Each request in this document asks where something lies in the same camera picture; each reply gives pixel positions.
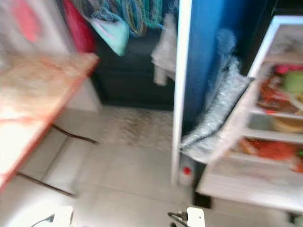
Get orange marble top table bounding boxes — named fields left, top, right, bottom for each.
left=0, top=51, right=100, bottom=192

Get red bag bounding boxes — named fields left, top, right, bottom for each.
left=61, top=0, right=96, bottom=53

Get dark cabinet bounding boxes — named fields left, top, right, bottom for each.
left=92, top=28, right=177, bottom=112

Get teal bag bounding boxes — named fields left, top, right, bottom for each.
left=89, top=10, right=131, bottom=58

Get white hanging cloth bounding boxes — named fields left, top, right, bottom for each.
left=151, top=13, right=178, bottom=87

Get white red-capped bottle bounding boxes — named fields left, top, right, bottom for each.
left=178, top=158, right=196, bottom=187

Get red food package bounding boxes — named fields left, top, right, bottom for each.
left=236, top=137, right=303, bottom=165
left=258, top=64, right=295, bottom=115

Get yellow bowl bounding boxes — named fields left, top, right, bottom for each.
left=269, top=116, right=303, bottom=134

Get green food item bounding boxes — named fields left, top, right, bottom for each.
left=282, top=71, right=303, bottom=95

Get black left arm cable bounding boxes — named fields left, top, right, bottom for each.
left=30, top=214, right=55, bottom=227

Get colourful wire hangers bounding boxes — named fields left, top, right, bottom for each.
left=75, top=0, right=180, bottom=37

